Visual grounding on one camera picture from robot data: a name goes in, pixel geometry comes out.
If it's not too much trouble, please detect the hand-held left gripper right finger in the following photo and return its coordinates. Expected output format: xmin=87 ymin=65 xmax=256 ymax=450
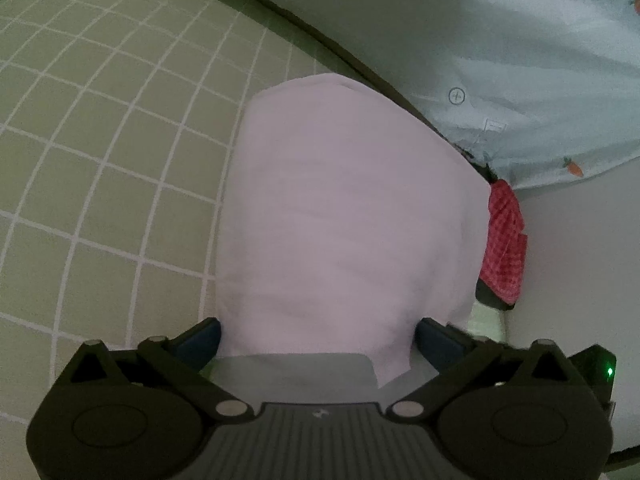
xmin=387 ymin=317 xmax=576 ymax=418

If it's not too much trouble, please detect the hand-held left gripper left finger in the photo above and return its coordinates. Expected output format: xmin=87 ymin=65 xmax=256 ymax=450
xmin=64 ymin=317 xmax=248 ymax=418

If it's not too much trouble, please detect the white garment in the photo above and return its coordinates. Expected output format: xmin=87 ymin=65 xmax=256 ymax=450
xmin=207 ymin=74 xmax=493 ymax=406

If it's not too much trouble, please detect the white side panel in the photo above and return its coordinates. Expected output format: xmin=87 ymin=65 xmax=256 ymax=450
xmin=504 ymin=157 xmax=640 ymax=463

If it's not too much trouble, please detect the red checked cloth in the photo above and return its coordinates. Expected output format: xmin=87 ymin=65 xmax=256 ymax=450
xmin=474 ymin=177 xmax=529 ymax=311

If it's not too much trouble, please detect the green grid mat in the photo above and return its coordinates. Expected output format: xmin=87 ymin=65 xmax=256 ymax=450
xmin=0 ymin=0 xmax=507 ymax=431

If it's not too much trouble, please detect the carrot print bed sheet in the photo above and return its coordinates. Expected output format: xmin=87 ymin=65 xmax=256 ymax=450
xmin=145 ymin=0 xmax=640 ymax=192

